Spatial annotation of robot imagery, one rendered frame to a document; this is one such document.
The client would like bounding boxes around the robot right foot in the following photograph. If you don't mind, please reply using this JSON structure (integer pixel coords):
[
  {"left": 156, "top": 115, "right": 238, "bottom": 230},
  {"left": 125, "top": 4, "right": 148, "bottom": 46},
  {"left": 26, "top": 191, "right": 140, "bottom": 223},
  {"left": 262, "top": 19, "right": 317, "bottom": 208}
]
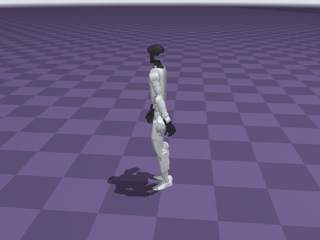
[{"left": 153, "top": 174, "right": 173, "bottom": 181}]

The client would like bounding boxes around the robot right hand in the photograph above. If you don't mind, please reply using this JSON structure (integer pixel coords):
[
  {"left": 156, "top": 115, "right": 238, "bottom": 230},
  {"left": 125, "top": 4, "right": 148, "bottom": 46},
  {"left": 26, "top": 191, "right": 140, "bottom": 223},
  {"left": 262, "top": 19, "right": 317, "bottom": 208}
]
[{"left": 145, "top": 104, "right": 155, "bottom": 124}]

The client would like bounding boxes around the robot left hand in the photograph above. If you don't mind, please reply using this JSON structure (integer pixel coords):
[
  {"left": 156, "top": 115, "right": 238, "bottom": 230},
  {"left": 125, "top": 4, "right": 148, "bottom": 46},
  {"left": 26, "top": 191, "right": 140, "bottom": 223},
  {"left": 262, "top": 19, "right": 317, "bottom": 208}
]
[{"left": 163, "top": 119, "right": 176, "bottom": 137}]

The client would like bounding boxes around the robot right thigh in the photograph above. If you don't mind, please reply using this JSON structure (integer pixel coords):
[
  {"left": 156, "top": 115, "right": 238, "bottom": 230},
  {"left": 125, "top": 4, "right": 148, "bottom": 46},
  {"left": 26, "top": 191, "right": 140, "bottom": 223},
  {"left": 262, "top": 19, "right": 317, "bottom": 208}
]
[{"left": 153, "top": 117, "right": 169, "bottom": 150}]

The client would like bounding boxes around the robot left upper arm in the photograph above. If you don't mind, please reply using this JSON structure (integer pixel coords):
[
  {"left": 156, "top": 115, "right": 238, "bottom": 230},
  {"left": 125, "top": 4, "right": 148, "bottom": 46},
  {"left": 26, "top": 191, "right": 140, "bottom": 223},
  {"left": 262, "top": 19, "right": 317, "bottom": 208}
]
[{"left": 149, "top": 70, "right": 163, "bottom": 104}]

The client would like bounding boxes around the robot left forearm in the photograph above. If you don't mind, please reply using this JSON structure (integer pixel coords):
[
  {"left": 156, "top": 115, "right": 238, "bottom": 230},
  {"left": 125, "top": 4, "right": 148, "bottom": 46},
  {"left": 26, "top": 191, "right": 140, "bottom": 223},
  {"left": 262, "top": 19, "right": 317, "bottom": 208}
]
[{"left": 155, "top": 96, "right": 171, "bottom": 124}]

